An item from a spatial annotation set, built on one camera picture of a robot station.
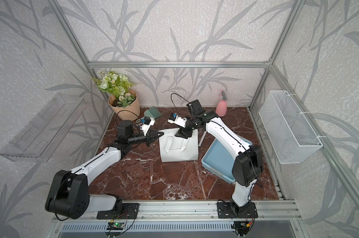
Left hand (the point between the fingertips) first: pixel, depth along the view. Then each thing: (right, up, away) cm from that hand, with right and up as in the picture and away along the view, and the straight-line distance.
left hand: (161, 133), depth 79 cm
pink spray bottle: (+40, +16, +32) cm, 54 cm away
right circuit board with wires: (+40, -45, -8) cm, 61 cm away
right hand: (+9, +3, +3) cm, 10 cm away
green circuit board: (-21, -44, -8) cm, 49 cm away
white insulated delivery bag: (+7, -9, +4) cm, 12 cm away
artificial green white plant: (-31, +31, +15) cm, 46 cm away
